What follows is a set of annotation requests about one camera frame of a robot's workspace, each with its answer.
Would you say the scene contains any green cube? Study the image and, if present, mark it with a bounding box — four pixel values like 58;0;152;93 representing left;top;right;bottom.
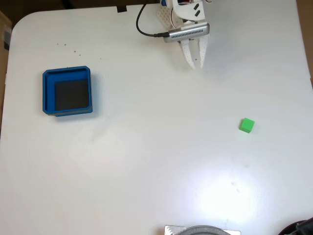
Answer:
239;117;256;134

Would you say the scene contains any black camera cable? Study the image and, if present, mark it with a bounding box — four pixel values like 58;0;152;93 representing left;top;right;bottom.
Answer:
135;0;170;39

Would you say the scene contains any silver flat plate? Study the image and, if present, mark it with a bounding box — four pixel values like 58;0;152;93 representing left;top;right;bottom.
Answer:
164;224;242;235

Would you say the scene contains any grey round object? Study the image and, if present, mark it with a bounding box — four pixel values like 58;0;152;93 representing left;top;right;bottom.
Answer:
179;225;232;235

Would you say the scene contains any blue box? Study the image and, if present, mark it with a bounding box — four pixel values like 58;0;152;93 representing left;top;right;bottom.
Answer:
42;65;94;118

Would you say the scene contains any silver camera box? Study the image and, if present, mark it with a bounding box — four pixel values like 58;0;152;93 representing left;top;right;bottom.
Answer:
163;23;211;44

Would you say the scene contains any dark object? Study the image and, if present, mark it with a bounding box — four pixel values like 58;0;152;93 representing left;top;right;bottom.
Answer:
278;217;313;235

